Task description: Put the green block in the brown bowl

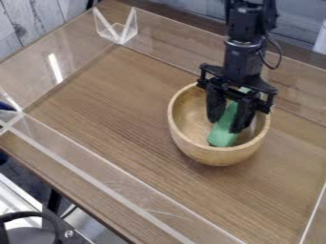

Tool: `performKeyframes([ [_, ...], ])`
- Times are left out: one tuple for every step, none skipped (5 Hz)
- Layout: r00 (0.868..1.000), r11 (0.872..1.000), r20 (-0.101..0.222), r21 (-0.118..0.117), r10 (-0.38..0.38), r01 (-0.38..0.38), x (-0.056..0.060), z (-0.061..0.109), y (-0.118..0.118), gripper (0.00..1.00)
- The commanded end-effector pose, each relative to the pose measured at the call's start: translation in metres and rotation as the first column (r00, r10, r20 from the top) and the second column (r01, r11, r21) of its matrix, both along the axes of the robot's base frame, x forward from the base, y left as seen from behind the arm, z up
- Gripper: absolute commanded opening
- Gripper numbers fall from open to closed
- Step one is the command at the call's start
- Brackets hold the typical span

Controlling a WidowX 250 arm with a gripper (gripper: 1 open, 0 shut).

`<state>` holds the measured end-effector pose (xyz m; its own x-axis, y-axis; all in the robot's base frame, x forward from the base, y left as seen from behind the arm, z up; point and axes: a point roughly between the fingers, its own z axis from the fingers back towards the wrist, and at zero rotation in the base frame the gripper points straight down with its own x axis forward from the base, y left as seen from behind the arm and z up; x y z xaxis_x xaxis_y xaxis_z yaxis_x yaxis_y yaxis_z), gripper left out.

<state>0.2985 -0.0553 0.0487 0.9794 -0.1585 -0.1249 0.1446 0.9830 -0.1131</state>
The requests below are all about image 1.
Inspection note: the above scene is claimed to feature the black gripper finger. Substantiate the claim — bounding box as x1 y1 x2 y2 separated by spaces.
206 86 227 123
230 97 257 133

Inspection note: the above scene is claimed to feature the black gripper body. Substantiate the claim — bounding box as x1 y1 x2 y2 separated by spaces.
198 41 278 113

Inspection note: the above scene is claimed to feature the green rectangular block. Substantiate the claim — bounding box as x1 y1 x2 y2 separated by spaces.
206 88 250 148

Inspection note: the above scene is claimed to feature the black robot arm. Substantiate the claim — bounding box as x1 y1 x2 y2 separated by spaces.
198 0 282 133

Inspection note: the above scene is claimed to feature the brown wooden bowl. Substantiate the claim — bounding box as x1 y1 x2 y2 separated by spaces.
167 83 271 167

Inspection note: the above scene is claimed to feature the black table leg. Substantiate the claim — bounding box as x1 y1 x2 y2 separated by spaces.
47 190 63 214

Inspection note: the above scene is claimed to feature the clear acrylic barrier wall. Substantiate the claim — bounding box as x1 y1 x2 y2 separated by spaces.
0 0 326 244

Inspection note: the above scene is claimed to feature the black metal bracket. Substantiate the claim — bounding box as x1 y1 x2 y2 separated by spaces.
40 209 95 244

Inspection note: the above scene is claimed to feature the black cable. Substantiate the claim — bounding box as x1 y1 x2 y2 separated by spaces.
0 211 66 244

